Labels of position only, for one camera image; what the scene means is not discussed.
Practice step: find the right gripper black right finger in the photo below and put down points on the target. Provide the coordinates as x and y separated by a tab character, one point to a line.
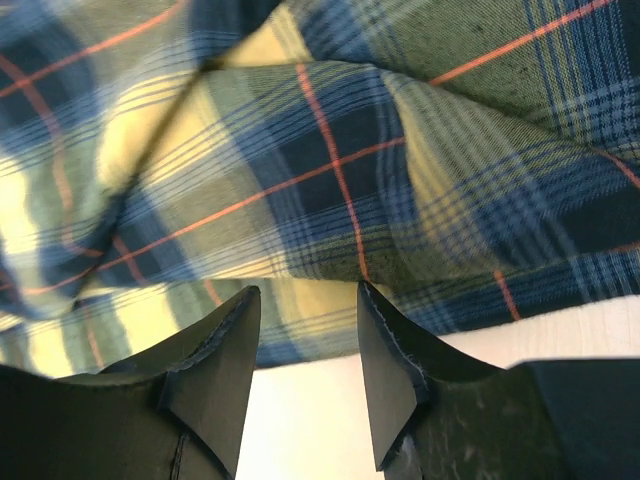
437	413

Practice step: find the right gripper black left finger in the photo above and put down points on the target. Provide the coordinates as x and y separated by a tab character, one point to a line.
173	411

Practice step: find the yellow plaid long sleeve shirt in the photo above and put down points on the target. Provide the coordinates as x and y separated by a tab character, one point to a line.
476	160

